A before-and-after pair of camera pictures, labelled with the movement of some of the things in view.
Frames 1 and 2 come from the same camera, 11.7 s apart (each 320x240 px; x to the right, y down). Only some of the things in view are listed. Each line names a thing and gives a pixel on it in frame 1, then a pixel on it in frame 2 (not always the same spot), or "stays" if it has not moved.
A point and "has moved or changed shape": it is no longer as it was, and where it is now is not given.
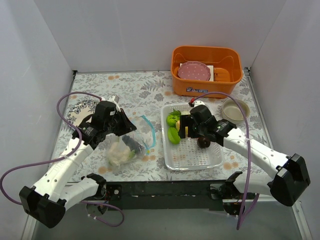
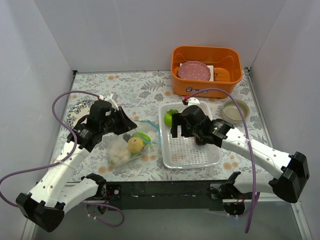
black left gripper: x=122 y=124 stays
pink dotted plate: x=194 y=70 stays
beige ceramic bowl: x=231 y=110 stays
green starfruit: x=173 y=136 → x=143 y=136
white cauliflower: x=119 y=154 stays
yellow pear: x=177 y=124 has moved or changed shape
